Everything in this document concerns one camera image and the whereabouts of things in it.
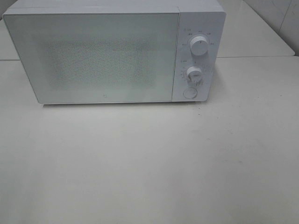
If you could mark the round white door button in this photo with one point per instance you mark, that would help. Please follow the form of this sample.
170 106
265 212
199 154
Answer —
190 93

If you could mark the white round knob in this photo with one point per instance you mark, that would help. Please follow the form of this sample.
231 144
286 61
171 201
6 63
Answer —
199 45
194 74

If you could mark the white microwave door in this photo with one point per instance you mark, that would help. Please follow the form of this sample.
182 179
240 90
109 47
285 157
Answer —
97 58

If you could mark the white microwave oven body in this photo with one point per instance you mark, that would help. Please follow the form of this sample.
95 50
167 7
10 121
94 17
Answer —
191 22

